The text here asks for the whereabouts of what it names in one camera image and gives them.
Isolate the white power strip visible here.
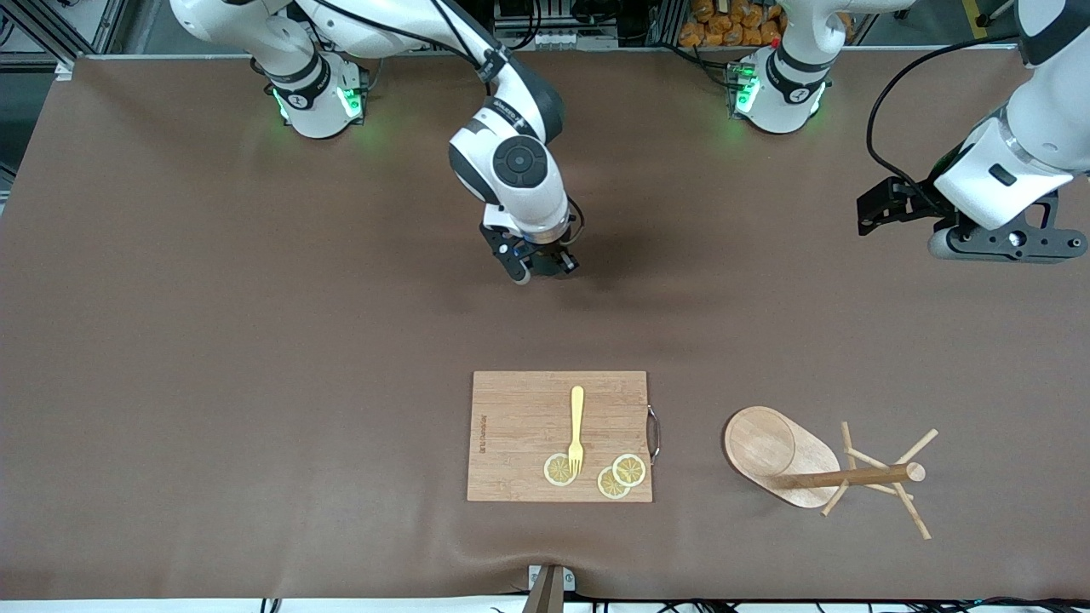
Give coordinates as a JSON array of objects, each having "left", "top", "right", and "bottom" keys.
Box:
[{"left": 328, "top": 7, "right": 427, "bottom": 52}]

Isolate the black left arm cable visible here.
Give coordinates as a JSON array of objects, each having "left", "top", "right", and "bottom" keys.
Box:
[{"left": 865, "top": 32, "right": 1027, "bottom": 214}]

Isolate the wooden mug tree rack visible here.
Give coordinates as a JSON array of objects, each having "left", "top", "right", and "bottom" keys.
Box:
[{"left": 723, "top": 406, "right": 939, "bottom": 541}]

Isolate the yellow plastic fork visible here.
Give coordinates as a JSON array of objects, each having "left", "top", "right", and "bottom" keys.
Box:
[{"left": 568, "top": 386, "right": 586, "bottom": 476}]

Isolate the aluminium camera post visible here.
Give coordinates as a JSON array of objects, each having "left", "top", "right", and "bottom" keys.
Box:
[{"left": 521, "top": 564, "right": 576, "bottom": 613}]

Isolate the bamboo cutting board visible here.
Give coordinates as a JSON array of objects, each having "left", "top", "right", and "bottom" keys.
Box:
[{"left": 467, "top": 370, "right": 662, "bottom": 503}]

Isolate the bag of orange fruit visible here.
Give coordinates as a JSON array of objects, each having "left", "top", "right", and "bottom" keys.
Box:
[{"left": 679, "top": 0, "right": 854, "bottom": 48}]

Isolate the grey equipment box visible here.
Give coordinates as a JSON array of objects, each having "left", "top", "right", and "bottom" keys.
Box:
[{"left": 492, "top": 0, "right": 621, "bottom": 50}]

